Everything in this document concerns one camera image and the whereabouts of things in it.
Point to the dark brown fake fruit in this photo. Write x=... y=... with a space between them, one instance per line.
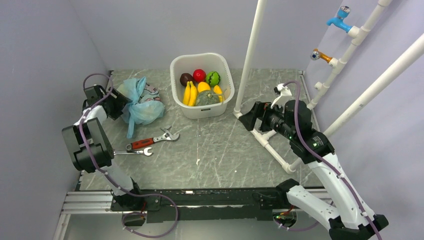
x=185 y=78

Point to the green fake watermelon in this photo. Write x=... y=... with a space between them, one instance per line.
x=213 y=78

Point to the yellow fake banana bunch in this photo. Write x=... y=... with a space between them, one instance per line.
x=190 y=94

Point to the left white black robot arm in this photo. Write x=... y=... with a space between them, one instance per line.
x=90 y=149

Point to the blue plastic tap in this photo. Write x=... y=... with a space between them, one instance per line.
x=338 y=20

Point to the white plastic basket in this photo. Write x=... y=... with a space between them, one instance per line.
x=208 y=62

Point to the orange brass tap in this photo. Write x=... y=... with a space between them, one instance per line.
x=316 y=55

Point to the silver open end spanner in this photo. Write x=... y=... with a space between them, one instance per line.
x=147 y=151

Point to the diagonal white pipe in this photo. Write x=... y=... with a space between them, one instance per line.
x=401 y=64

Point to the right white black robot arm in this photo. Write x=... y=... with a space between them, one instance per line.
x=349 y=217

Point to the grey green fake melon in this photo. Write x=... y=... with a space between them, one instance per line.
x=207 y=97

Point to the red fake apple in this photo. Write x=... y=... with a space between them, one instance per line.
x=199 y=75

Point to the orange yellow fake mango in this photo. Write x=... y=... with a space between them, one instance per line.
x=203 y=86

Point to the red handled adjustable wrench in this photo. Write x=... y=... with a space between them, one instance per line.
x=166 y=136

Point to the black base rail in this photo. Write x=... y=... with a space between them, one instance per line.
x=196 y=204

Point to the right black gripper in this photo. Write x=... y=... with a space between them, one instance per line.
x=261 y=110

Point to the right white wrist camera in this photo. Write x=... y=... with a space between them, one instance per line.
x=284 y=95

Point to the light blue plastic bag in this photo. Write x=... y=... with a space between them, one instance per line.
x=145 y=105

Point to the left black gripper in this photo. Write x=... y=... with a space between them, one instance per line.
x=121 y=101

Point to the small yellow fake fruit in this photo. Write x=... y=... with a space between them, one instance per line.
x=219 y=92

